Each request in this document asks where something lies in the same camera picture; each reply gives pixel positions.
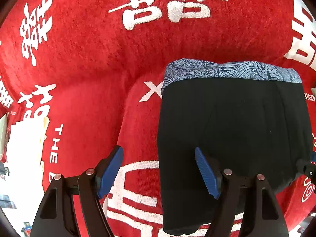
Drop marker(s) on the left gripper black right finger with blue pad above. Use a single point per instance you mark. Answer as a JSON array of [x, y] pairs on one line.
[[262, 214]]

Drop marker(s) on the red blanket white characters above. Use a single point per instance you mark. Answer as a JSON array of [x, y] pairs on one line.
[[95, 68]]

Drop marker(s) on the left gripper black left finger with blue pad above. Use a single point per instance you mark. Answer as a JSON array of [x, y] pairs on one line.
[[56, 213]]

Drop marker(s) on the black pants blue waistband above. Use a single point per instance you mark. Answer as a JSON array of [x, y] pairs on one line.
[[250, 116]]

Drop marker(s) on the white folded cloth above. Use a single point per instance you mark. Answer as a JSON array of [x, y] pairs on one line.
[[25, 145]]

